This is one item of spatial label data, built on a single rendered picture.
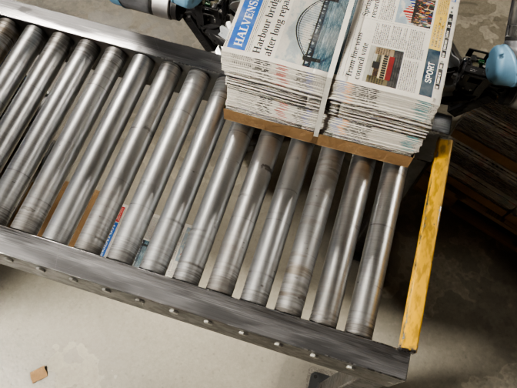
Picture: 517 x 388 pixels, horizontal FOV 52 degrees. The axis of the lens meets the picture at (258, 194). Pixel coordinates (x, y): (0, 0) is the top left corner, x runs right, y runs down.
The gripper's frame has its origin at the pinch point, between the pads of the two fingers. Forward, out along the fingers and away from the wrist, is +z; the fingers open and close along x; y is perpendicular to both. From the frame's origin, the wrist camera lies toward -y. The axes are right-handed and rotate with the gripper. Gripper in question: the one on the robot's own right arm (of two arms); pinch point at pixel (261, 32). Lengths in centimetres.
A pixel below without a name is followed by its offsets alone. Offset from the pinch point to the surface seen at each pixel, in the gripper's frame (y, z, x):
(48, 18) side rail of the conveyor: -0.1, -46.4, -11.6
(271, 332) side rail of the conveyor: 0, 21, -62
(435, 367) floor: -80, 74, -43
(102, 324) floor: -80, -31, -63
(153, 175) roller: 0.1, -9.3, -40.5
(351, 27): 22.9, 19.5, -13.4
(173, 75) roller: -0.7, -14.5, -16.8
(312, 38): 22.9, 14.0, -17.9
